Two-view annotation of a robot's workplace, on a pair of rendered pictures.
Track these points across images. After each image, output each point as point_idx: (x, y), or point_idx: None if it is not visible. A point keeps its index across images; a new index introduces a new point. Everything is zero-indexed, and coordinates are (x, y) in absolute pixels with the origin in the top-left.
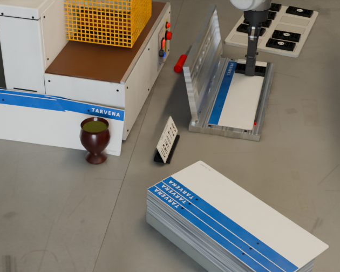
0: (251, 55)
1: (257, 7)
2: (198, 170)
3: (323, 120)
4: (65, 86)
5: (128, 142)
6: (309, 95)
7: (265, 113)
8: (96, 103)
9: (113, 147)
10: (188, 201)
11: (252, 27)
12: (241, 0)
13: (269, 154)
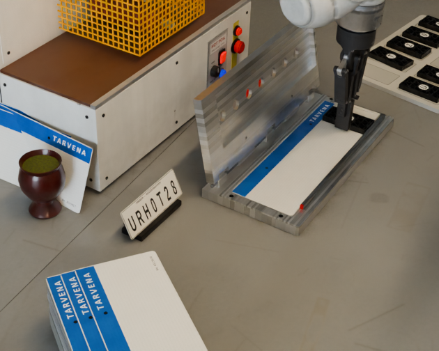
0: (341, 99)
1: (352, 26)
2: (141, 266)
3: (422, 223)
4: (24, 97)
5: (104, 196)
6: (424, 178)
7: (335, 193)
8: (62, 129)
9: (72, 199)
10: (91, 312)
11: (344, 56)
12: (294, 10)
13: (300, 261)
